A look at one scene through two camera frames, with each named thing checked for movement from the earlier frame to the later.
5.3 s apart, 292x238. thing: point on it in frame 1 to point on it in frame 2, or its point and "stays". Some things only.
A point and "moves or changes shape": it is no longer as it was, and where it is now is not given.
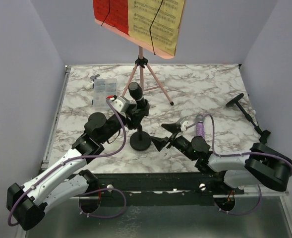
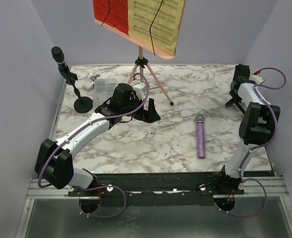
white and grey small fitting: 89,85 stays
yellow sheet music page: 164,28 stays
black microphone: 136,92 moves or changes shape
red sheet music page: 118,11 stays
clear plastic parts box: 103,88 stays
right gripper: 172,138 to 234,93
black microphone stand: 140,141 to 82,104
